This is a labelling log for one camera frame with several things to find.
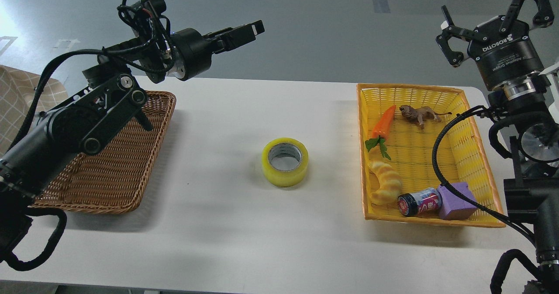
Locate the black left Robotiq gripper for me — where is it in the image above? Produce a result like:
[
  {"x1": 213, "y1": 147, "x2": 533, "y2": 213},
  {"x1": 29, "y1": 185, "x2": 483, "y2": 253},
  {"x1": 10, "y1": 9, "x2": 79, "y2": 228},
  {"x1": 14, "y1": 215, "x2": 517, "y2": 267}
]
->
[{"x1": 168, "y1": 21, "x2": 265, "y2": 81}]

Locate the red soda can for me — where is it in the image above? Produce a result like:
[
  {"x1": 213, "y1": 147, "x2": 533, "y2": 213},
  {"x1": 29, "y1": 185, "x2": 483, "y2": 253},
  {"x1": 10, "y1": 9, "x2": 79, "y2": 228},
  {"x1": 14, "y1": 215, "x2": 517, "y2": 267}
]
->
[{"x1": 397, "y1": 188, "x2": 443, "y2": 217}]

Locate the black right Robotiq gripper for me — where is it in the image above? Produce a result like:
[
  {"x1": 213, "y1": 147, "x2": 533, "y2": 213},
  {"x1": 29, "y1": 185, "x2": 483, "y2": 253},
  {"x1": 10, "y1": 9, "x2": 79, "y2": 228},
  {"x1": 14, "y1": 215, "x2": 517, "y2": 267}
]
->
[{"x1": 435, "y1": 0, "x2": 555, "y2": 91}]

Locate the yellow plastic basket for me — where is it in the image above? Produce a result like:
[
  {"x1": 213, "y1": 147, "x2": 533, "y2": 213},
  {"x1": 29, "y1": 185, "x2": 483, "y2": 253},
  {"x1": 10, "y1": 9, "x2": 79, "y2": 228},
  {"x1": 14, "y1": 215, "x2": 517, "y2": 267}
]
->
[{"x1": 358, "y1": 83, "x2": 506, "y2": 229}]

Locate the beige checkered cloth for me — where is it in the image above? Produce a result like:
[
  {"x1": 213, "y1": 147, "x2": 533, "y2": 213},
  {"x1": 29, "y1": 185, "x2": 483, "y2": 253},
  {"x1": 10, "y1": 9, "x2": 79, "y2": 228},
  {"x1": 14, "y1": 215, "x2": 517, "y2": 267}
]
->
[{"x1": 0, "y1": 65, "x2": 69, "y2": 155}]

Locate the purple foam block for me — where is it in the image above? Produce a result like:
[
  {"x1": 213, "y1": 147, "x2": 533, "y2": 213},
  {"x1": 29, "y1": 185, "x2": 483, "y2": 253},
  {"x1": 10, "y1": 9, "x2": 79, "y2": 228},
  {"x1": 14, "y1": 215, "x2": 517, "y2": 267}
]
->
[{"x1": 437, "y1": 181, "x2": 477, "y2": 220}]

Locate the orange toy carrot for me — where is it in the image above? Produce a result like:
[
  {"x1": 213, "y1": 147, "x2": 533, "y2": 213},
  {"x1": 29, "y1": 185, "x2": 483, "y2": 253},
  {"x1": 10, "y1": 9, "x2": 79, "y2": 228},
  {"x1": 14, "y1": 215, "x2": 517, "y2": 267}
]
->
[{"x1": 364, "y1": 105, "x2": 397, "y2": 160}]

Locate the brown toy lion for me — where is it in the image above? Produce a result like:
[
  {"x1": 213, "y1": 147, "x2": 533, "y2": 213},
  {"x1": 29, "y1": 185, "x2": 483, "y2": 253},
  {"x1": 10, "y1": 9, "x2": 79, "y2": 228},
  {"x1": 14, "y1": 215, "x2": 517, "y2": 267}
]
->
[{"x1": 398, "y1": 105, "x2": 452, "y2": 130}]

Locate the yellow tape roll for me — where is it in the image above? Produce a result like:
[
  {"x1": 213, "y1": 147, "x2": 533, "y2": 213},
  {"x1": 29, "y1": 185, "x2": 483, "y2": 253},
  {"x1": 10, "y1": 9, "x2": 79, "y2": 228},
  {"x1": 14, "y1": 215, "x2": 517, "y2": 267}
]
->
[{"x1": 260, "y1": 137, "x2": 310, "y2": 188}]

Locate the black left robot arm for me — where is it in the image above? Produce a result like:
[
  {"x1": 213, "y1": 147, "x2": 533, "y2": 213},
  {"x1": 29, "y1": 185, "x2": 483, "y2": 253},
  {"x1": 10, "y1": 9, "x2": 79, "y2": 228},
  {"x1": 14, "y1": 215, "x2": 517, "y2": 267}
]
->
[{"x1": 1, "y1": 0, "x2": 264, "y2": 271}]

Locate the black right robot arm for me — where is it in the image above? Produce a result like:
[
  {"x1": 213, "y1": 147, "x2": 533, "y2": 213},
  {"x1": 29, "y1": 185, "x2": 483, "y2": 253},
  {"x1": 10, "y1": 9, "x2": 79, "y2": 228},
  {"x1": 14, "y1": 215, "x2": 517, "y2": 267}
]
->
[{"x1": 431, "y1": 0, "x2": 559, "y2": 294}]

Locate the brown wicker basket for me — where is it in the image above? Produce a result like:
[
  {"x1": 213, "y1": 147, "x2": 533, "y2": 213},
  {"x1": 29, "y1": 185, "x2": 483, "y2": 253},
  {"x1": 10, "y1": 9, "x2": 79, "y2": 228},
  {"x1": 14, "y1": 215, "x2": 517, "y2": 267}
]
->
[{"x1": 33, "y1": 91, "x2": 176, "y2": 214}]

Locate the yellow toy croissant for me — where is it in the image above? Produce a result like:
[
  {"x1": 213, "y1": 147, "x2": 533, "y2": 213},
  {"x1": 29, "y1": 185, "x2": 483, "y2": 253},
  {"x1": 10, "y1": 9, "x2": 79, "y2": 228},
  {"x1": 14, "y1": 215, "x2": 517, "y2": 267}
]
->
[{"x1": 369, "y1": 160, "x2": 403, "y2": 206}]

